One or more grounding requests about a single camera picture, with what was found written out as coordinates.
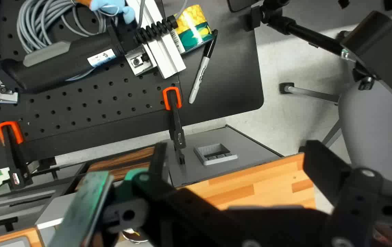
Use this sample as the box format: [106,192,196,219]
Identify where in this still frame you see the black cable chain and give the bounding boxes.
[136,15,180,44]

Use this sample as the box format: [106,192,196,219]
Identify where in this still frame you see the blue glove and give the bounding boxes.
[89,0,137,25]

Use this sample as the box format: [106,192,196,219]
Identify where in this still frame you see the black marker pen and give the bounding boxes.
[187,29,220,106]

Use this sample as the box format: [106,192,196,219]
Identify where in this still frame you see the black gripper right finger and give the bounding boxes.
[303,139,385,247]

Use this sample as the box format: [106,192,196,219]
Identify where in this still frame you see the orange black bar clamp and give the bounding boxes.
[161,85,189,168]
[0,120,36,188]

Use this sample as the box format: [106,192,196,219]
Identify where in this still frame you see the black camera tripod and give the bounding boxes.
[244,0,377,105]

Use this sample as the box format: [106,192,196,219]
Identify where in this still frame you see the black pegboard table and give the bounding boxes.
[0,0,265,170]

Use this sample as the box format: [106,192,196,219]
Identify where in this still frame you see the aluminium extrusion bars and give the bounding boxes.
[124,0,189,81]

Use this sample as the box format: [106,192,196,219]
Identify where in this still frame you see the grey coiled cable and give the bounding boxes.
[15,0,109,55]

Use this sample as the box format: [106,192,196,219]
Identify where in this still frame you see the grey box with recess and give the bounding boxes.
[165,125,283,190]

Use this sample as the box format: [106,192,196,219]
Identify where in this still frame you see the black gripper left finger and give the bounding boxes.
[133,142,180,217]

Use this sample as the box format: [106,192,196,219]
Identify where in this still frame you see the black device with grey handle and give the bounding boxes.
[0,33,130,94]

